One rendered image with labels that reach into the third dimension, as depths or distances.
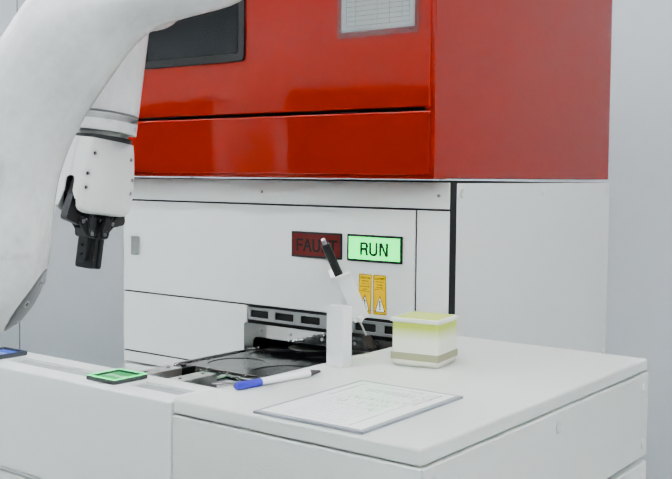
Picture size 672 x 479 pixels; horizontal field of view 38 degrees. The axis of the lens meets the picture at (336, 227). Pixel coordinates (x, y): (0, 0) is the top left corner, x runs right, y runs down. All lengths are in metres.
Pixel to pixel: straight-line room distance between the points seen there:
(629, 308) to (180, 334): 1.54
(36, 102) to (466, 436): 0.54
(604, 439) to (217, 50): 1.03
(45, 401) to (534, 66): 1.10
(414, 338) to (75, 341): 3.52
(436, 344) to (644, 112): 1.85
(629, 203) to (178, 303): 1.55
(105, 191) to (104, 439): 0.32
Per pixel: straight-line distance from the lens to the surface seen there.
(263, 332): 1.91
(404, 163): 1.64
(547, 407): 1.22
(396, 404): 1.15
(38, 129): 0.92
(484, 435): 1.09
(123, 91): 1.32
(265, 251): 1.90
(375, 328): 1.76
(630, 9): 3.15
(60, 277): 4.84
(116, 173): 1.33
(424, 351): 1.37
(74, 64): 0.91
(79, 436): 1.34
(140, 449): 1.25
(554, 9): 2.03
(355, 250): 1.76
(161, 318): 2.12
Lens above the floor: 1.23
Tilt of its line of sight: 3 degrees down
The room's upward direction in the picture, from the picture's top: 1 degrees clockwise
